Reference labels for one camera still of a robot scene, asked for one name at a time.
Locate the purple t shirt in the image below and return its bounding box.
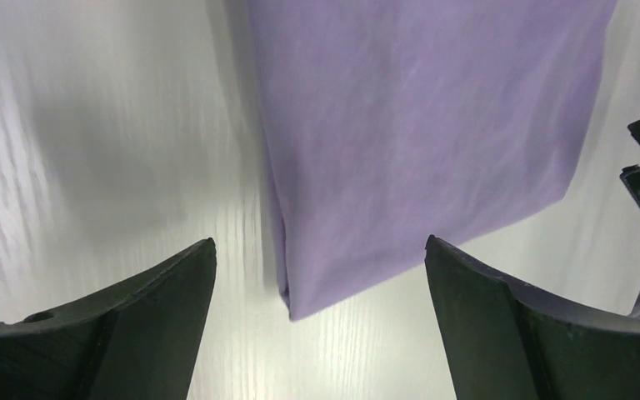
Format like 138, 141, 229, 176
247, 1, 615, 321

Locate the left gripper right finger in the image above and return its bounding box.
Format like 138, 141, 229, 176
425, 237, 640, 399

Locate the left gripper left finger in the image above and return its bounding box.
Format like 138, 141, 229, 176
0, 239, 217, 399

